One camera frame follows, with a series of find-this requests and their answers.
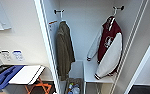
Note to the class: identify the blue plastic tray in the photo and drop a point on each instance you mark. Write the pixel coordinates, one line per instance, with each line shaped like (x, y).
(4, 76)

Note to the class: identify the red and white varsity jacket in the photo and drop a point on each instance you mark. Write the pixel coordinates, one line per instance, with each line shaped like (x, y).
(107, 50)

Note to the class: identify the small orange label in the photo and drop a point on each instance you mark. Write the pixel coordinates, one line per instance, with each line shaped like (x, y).
(53, 22)

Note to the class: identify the white folding table top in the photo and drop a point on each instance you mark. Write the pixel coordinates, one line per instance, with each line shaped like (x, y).
(27, 74)

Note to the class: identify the white wardrobe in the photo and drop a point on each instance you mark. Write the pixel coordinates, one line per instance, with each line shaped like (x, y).
(84, 33)

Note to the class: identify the pale plastic bottle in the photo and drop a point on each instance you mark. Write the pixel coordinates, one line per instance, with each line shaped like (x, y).
(76, 89)

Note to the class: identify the dark olive jacket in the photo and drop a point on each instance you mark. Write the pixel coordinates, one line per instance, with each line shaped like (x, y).
(64, 50)

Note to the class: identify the white clothes hanger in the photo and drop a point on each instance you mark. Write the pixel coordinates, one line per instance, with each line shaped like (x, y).
(111, 20)

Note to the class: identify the dark storage basket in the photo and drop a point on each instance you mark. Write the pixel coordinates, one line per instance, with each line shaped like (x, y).
(67, 83)

